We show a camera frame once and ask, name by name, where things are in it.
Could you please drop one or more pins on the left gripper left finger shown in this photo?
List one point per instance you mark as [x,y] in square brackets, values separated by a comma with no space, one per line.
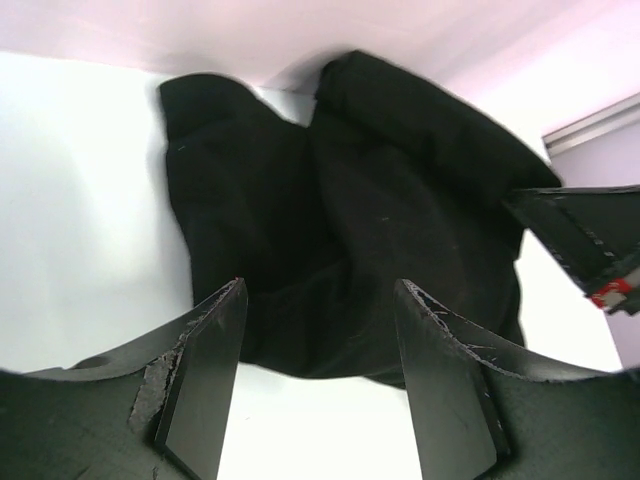
[188,368]

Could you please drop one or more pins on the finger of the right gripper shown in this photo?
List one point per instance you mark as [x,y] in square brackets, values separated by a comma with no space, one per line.
[593,233]

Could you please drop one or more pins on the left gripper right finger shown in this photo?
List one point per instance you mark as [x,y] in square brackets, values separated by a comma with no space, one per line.
[483,407]

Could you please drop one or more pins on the black t shirt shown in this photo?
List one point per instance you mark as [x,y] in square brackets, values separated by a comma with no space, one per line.
[393,178]

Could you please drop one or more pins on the right aluminium corner post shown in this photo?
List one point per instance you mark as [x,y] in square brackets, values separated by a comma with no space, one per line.
[607,120]

